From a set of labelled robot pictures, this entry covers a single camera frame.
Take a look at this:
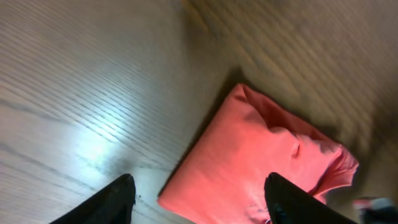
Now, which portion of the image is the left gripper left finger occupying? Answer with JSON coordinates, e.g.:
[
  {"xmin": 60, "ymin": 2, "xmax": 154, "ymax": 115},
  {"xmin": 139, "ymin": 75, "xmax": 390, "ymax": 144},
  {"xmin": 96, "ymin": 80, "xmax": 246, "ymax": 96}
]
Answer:
[{"xmin": 51, "ymin": 174, "xmax": 136, "ymax": 224}]

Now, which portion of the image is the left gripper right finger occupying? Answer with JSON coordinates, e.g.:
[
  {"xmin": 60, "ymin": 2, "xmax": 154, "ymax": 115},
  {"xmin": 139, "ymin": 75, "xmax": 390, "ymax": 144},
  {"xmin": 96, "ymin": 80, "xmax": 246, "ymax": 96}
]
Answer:
[{"xmin": 264, "ymin": 172, "xmax": 355, "ymax": 224}]

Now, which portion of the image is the orange red t-shirt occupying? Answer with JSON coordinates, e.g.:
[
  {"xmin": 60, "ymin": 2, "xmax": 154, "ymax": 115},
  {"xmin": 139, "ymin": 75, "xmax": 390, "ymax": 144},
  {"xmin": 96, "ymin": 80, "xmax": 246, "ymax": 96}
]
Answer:
[{"xmin": 158, "ymin": 84, "xmax": 358, "ymax": 223}]

